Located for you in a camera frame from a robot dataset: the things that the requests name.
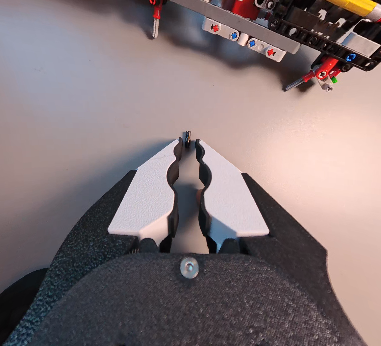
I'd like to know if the lego car model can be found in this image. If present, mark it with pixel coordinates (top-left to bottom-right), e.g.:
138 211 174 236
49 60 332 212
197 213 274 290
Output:
95 0 381 93

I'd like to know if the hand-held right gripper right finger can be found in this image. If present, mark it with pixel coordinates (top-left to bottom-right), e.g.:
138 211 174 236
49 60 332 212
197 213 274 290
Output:
194 139 270 254

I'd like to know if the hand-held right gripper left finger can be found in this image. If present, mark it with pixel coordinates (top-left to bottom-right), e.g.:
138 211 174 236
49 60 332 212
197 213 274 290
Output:
107 138 183 253

